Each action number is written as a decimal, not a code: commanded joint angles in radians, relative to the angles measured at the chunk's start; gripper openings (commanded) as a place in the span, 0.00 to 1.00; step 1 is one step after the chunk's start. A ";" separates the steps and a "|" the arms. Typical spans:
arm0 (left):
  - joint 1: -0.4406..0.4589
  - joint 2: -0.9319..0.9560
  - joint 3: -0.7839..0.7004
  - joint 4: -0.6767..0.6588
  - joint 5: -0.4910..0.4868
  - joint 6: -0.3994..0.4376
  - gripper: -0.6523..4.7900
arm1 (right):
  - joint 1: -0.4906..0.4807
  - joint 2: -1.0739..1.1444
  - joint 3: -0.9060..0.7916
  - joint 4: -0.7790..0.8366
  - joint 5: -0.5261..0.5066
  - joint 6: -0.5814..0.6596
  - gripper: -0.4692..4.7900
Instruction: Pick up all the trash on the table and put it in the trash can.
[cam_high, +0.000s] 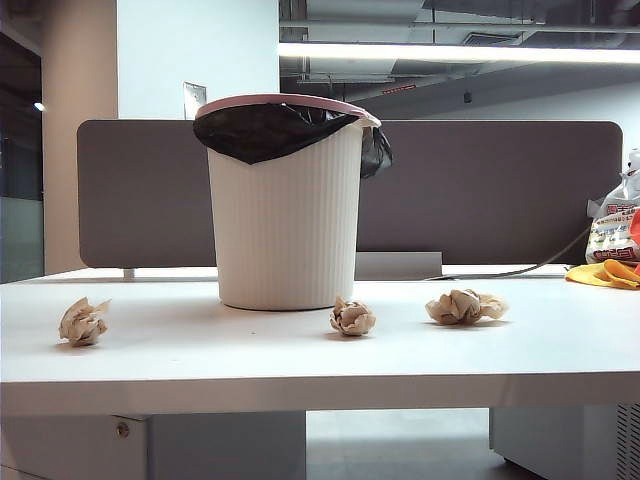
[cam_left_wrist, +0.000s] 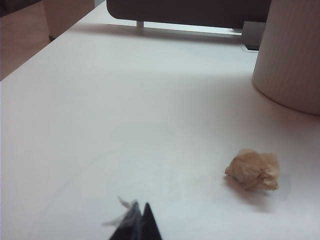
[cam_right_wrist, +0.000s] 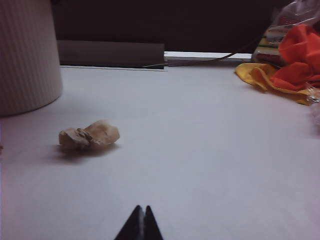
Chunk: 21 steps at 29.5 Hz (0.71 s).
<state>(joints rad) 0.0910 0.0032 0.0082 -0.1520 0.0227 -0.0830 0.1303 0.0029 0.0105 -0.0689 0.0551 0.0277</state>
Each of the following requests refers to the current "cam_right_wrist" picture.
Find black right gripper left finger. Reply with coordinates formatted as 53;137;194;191
113;204;144;240

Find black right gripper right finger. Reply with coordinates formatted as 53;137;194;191
144;205;164;240

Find small brown paper ball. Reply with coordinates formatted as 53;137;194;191
58;119;121;151

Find white ribbed trash can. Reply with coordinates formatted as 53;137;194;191
0;0;63;117

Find yellow cloth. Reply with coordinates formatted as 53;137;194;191
234;62;320;106

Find clear crinkled plastic wrapper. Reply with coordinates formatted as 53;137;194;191
305;84;320;106

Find orange cloth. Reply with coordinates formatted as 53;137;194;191
268;24;320;92

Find printed clear plastic bag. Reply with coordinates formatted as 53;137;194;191
251;0;320;66

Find grey power cable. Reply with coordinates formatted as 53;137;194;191
143;34;266;69

